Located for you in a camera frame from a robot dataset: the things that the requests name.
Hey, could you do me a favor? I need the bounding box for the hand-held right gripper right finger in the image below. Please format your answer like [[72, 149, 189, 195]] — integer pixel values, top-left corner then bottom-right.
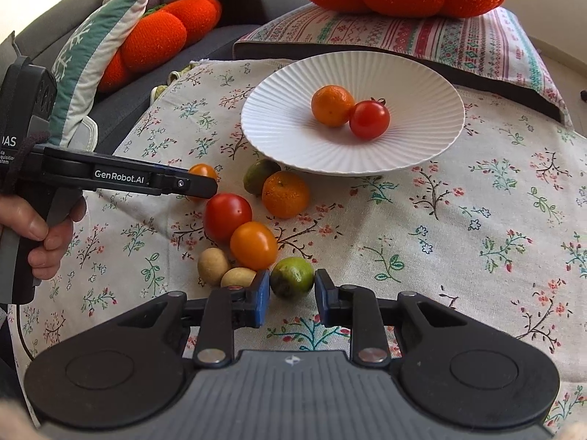
[[314, 269, 462, 368]]

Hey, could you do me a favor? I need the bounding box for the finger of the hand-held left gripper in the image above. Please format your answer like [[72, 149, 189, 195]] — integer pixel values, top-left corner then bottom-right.
[[153, 167, 219, 199]]

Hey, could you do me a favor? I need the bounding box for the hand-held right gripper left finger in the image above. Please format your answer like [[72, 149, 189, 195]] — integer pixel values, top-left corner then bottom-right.
[[124, 269, 271, 368]]

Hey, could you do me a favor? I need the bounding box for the orange cherry tomato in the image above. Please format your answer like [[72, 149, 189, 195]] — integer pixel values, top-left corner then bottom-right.
[[230, 221, 278, 270], [187, 164, 219, 202]]

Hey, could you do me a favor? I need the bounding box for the red cherry tomato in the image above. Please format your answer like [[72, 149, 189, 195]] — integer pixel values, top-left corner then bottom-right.
[[204, 193, 253, 245], [349, 98, 391, 141]]

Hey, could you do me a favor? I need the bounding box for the tangerine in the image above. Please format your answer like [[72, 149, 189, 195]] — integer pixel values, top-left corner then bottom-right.
[[262, 171, 311, 219], [311, 85, 356, 128]]

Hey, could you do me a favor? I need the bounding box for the white ribbed plate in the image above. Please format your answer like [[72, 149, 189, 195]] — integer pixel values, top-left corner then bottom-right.
[[240, 53, 465, 177]]

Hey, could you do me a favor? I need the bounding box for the person's left hand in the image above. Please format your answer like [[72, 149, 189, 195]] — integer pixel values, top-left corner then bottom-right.
[[0, 194, 88, 281]]

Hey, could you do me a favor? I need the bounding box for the green crochet cloth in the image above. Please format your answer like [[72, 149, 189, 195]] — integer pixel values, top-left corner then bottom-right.
[[153, 66, 193, 99]]

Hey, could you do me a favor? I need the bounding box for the green snowflake pillow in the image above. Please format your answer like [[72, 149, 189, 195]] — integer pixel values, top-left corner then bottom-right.
[[48, 0, 152, 147]]

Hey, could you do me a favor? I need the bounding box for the grey sofa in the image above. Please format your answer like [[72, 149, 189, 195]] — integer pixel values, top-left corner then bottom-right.
[[0, 0, 313, 166]]

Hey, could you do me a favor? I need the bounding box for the floral cloth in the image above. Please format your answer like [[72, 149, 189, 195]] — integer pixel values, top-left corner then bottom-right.
[[9, 57, 587, 436]]

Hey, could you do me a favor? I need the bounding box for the small orange pumpkin cushion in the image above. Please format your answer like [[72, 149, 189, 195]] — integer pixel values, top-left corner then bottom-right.
[[96, 0, 223, 95]]

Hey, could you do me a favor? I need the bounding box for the striped patterned cushion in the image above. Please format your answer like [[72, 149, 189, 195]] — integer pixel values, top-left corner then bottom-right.
[[233, 2, 574, 127]]

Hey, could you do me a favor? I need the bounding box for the black wrist cord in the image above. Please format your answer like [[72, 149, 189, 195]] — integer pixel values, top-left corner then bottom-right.
[[2, 131, 50, 193]]

